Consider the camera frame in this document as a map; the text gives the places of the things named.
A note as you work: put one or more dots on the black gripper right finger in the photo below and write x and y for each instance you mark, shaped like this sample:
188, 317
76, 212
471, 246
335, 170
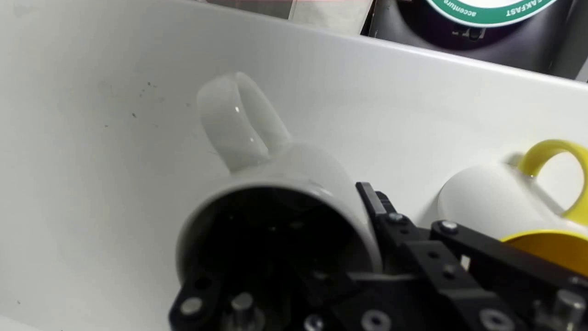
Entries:
429, 269

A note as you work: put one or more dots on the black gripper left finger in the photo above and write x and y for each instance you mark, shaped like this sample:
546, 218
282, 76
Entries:
263, 288

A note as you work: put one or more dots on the white mug yellow interior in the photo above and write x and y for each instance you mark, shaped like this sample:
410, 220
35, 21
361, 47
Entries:
484, 196

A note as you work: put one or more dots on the plain white mug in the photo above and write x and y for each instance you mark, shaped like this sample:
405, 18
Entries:
287, 166

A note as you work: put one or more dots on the white paper pouch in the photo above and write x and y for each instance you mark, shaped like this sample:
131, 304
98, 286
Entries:
331, 16

